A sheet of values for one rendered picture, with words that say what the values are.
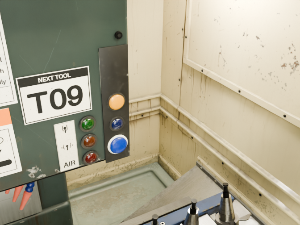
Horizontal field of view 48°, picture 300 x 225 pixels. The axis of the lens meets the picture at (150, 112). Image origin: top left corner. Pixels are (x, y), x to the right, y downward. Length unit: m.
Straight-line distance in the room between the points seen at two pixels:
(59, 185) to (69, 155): 0.93
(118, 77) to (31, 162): 0.18
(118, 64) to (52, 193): 1.04
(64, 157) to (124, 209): 1.36
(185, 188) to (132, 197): 0.38
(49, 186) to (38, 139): 0.95
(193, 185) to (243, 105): 0.52
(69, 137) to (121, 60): 0.14
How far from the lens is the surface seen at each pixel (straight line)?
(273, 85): 1.22
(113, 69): 0.50
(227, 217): 0.95
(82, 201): 1.95
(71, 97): 0.49
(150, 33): 1.73
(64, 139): 0.52
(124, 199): 1.93
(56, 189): 1.47
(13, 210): 1.44
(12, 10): 0.44
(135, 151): 2.01
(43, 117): 0.49
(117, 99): 0.51
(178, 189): 1.69
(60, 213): 1.54
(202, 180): 1.68
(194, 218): 0.88
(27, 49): 0.45
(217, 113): 1.50
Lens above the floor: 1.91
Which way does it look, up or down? 29 degrees down
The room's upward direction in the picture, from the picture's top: 1 degrees clockwise
